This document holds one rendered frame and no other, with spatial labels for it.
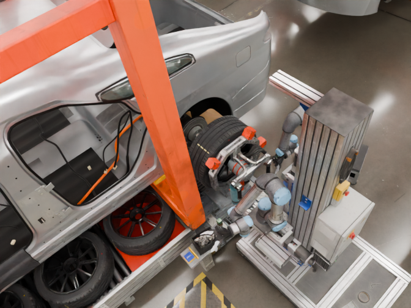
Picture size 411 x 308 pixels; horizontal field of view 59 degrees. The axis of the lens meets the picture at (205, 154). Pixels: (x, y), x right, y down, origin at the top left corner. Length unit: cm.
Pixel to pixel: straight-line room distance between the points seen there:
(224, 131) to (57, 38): 175
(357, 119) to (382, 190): 232
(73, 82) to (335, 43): 414
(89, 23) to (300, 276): 265
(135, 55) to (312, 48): 418
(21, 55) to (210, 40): 170
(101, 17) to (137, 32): 17
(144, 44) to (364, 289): 268
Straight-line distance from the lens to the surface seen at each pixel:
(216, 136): 295
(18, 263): 321
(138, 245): 334
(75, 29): 159
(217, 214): 371
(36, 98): 253
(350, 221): 254
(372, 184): 423
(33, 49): 156
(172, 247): 342
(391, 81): 533
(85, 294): 336
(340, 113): 197
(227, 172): 336
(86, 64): 263
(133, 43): 171
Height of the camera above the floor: 346
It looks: 53 degrees down
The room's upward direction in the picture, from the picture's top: 11 degrees counter-clockwise
